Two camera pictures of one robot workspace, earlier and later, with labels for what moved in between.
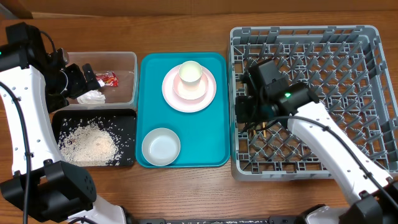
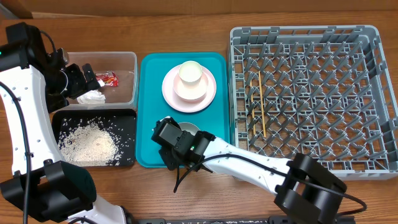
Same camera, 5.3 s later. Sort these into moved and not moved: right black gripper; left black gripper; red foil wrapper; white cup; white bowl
Moved: right black gripper; white bowl
Not moved: white cup; left black gripper; red foil wrapper
